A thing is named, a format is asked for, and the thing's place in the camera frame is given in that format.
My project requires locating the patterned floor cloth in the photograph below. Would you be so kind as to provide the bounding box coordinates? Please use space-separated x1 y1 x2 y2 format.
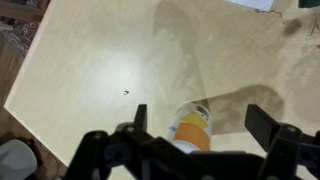
0 19 42 58

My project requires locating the white printed can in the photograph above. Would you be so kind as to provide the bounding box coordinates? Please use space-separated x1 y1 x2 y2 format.
165 102 214 152

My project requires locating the wooden dining chair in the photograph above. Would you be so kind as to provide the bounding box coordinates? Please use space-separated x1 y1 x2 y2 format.
0 0 51 21

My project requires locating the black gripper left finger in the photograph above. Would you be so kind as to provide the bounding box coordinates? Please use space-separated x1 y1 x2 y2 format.
64 103 155 180

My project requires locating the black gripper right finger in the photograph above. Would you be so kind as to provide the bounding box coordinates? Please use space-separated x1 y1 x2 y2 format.
244 103 320 180

